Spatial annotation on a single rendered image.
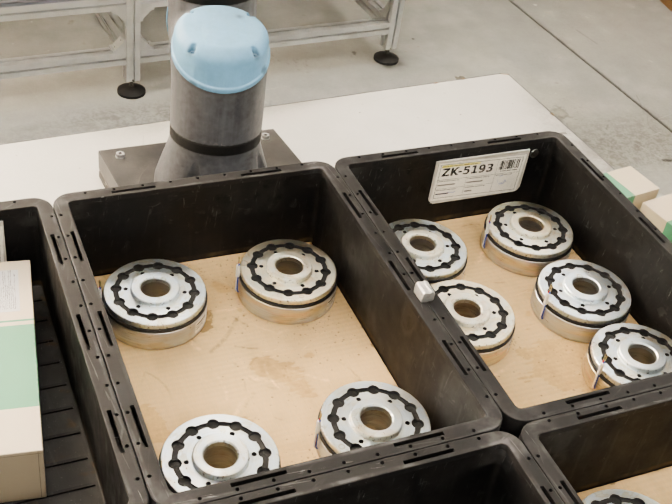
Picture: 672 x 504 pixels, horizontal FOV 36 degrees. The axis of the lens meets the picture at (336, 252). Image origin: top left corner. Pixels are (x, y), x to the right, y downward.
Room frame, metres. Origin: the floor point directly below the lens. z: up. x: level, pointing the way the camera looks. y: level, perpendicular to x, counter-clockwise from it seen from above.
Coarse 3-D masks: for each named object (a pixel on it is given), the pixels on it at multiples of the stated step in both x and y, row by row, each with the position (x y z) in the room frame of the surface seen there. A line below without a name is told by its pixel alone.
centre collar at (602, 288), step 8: (576, 272) 0.90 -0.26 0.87; (584, 272) 0.91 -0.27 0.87; (568, 280) 0.89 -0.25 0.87; (576, 280) 0.90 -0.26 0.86; (584, 280) 0.90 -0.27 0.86; (592, 280) 0.90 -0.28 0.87; (600, 280) 0.90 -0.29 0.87; (568, 288) 0.87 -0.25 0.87; (600, 288) 0.88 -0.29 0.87; (576, 296) 0.86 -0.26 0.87; (584, 296) 0.86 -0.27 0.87; (592, 296) 0.87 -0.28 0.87; (600, 296) 0.87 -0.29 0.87
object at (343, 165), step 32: (352, 160) 0.96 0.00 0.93; (384, 160) 0.97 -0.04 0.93; (576, 160) 1.03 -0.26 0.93; (352, 192) 0.90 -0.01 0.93; (608, 192) 0.98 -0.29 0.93; (384, 224) 0.85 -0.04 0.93; (640, 224) 0.92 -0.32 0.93; (448, 320) 0.72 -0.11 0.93; (640, 384) 0.68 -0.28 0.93; (512, 416) 0.61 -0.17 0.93; (544, 416) 0.62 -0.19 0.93
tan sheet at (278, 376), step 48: (336, 288) 0.86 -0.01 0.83; (240, 336) 0.76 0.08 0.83; (288, 336) 0.77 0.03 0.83; (336, 336) 0.78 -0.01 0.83; (144, 384) 0.68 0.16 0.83; (192, 384) 0.69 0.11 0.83; (240, 384) 0.70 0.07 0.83; (288, 384) 0.71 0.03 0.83; (336, 384) 0.72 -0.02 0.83; (288, 432) 0.65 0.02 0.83
